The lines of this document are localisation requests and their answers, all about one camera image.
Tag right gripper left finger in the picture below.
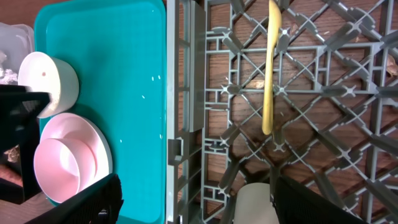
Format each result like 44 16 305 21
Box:
27 173 124 224

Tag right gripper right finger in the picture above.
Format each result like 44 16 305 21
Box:
273 175 366 224

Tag white paper cup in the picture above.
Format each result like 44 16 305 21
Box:
233 183 279 224

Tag white round plate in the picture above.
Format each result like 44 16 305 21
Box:
40 113 113 188

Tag white bowl with crumbs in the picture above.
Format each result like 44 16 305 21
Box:
18 52 79 119

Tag white napkin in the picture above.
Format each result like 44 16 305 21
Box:
0 52 18 85

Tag yellow plastic spoon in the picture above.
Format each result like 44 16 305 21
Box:
262 0 282 135

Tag grey dishwasher rack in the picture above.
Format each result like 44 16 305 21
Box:
165 0 397 223

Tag black plastic tray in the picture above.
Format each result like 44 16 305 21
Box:
1 131 41 204

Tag teal serving tray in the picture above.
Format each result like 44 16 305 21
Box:
34 0 167 223

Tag clear plastic bin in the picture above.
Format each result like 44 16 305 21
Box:
1 23 35 74

